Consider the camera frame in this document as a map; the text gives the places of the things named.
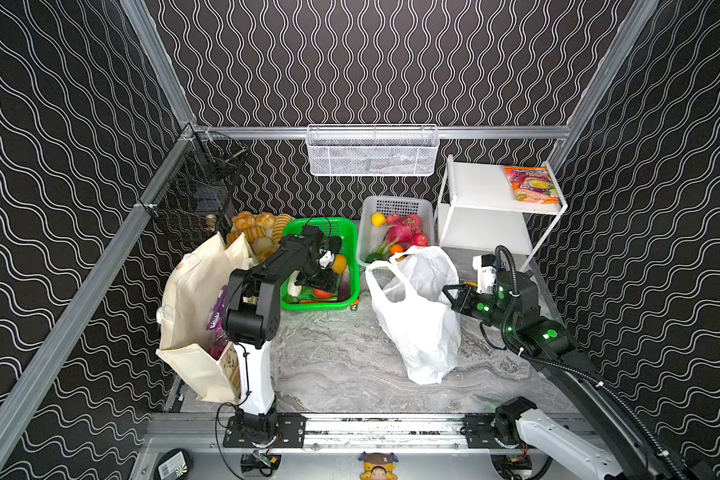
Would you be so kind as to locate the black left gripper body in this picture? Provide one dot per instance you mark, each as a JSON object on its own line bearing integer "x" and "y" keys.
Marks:
{"x": 322, "y": 279}

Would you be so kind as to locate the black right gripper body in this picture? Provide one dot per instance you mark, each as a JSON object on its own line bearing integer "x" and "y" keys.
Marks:
{"x": 458, "y": 297}

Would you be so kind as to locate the yellow mango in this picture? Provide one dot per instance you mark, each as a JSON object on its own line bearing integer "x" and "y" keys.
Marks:
{"x": 339, "y": 264}

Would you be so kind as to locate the white plastic grocery bag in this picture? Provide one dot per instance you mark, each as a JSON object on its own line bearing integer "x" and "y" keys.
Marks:
{"x": 407, "y": 298}

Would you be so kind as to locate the green plastic basket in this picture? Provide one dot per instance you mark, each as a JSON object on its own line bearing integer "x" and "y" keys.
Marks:
{"x": 349, "y": 287}

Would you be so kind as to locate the purple Fox's candy bag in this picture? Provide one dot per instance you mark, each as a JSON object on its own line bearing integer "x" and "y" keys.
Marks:
{"x": 214, "y": 324}

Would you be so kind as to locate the cream floral tote bag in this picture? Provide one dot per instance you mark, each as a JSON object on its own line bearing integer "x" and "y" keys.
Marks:
{"x": 190, "y": 294}

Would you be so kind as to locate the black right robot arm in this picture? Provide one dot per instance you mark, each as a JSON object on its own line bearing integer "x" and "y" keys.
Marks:
{"x": 632, "y": 449}

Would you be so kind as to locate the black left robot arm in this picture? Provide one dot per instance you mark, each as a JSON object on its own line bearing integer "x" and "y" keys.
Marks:
{"x": 253, "y": 307}

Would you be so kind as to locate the red tomato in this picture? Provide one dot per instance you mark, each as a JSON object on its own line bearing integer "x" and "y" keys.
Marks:
{"x": 320, "y": 294}

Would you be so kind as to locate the white daikon radish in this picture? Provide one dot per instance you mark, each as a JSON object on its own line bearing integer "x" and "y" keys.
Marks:
{"x": 293, "y": 289}

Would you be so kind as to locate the dark green avocado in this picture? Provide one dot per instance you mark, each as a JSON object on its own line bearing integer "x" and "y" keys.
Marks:
{"x": 373, "y": 257}

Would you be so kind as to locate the white plastic basket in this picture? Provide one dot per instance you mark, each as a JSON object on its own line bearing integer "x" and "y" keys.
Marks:
{"x": 371, "y": 237}

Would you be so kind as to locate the red apple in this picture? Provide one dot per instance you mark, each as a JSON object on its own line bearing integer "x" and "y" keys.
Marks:
{"x": 420, "y": 240}

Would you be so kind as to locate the braided bread middle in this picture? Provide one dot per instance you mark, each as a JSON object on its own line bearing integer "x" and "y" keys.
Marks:
{"x": 263, "y": 231}

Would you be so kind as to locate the yellow lemon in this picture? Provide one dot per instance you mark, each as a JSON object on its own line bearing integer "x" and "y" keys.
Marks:
{"x": 378, "y": 220}

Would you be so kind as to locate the pink dragon fruit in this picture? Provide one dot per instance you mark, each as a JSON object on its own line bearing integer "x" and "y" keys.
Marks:
{"x": 400, "y": 230}

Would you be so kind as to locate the white two-tier shelf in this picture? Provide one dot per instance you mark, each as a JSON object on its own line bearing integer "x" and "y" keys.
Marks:
{"x": 477, "y": 210}

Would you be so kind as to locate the orange candy bag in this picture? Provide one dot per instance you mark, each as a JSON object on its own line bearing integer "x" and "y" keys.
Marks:
{"x": 532, "y": 185}

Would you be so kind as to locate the small toy figure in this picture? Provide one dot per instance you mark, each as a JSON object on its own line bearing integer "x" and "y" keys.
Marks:
{"x": 378, "y": 466}

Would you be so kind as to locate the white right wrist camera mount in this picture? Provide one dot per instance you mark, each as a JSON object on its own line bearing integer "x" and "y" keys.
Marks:
{"x": 485, "y": 267}

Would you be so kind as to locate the white wire wall basket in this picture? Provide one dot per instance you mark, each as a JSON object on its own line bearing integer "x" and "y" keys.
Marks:
{"x": 372, "y": 150}

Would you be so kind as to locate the black wire rack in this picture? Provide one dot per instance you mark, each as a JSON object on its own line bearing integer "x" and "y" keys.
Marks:
{"x": 196, "y": 202}

